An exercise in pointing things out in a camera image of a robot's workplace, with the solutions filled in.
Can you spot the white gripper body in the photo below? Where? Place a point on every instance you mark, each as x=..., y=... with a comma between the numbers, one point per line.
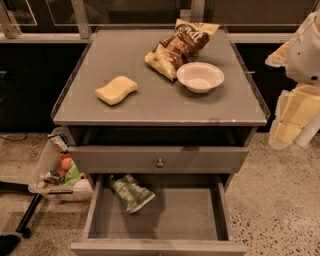
x=305, y=56

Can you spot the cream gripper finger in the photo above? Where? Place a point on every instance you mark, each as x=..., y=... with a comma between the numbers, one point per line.
x=279, y=57

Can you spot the green jalapeno chip bag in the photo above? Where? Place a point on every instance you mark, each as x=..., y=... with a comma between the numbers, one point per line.
x=131, y=193

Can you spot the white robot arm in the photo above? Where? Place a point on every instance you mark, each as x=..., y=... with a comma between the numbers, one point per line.
x=303, y=53

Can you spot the brown yellow chip bag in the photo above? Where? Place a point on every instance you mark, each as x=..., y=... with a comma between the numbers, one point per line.
x=180, y=48

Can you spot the grey drawer cabinet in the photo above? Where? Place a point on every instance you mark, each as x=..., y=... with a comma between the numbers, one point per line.
x=161, y=112

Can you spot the open grey middle drawer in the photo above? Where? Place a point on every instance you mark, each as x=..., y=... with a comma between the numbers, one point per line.
x=188, y=217

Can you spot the closed grey top drawer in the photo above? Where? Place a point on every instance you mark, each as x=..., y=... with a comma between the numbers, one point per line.
x=158, y=159

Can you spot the white paper bowl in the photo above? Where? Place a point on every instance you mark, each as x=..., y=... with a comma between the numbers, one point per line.
x=199, y=77

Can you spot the yellow sponge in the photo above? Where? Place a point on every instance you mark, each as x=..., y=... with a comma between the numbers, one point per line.
x=116, y=90

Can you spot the green packet in bin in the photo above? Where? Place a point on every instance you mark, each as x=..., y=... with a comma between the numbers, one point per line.
x=73, y=175

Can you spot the orange fruit in bin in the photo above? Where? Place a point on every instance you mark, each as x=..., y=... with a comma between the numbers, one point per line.
x=66, y=164

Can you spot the clear plastic storage bin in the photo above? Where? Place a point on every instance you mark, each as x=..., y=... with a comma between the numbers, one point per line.
x=48, y=177

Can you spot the black stand leg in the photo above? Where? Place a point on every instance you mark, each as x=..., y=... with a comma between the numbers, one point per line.
x=22, y=227

